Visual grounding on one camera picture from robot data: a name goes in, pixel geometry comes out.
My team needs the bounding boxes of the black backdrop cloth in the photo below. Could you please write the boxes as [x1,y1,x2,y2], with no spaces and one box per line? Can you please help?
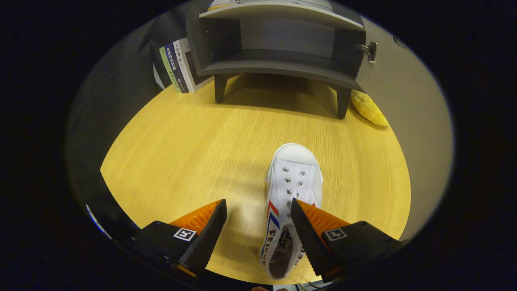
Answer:
[67,4,202,243]

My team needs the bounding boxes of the white canvas shoe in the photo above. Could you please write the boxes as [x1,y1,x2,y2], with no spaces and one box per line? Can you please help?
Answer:
[260,143,324,279]

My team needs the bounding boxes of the dark blue spine book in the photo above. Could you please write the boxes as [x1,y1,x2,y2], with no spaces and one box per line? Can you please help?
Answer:
[165,42,189,93]

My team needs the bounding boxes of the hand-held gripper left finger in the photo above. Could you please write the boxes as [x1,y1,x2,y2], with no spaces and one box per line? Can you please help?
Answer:
[129,199,227,279]

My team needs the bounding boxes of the white spine book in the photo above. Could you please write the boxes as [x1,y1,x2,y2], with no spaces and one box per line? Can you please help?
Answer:
[174,38,214,93]

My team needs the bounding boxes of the yellow fluffy cloth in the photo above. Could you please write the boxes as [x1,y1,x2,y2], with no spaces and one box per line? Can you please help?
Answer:
[351,90,389,127]

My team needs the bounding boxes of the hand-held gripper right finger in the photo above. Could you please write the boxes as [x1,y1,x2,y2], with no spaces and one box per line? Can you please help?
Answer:
[290,198,406,283]

